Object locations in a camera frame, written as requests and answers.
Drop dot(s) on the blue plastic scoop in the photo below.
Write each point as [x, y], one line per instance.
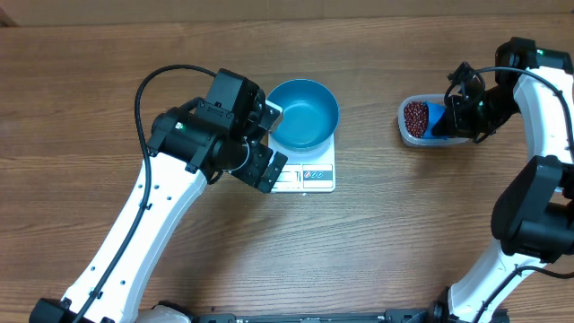
[434, 111]

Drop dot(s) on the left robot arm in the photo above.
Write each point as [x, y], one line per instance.
[190, 148]

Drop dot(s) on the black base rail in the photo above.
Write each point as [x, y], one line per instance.
[388, 316]

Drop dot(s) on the teal bowl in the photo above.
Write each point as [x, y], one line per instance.
[311, 114]

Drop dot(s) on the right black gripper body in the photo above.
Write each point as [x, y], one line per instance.
[478, 113]

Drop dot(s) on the white digital kitchen scale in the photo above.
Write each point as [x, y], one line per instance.
[307, 172]

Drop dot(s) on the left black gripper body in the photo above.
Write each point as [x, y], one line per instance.
[248, 162]

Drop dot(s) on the clear plastic container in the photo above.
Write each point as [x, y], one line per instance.
[420, 142]

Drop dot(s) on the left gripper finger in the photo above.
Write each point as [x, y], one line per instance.
[269, 123]
[272, 173]

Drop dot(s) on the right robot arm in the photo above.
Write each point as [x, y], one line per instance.
[532, 220]

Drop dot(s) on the red beans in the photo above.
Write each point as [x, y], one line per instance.
[416, 118]

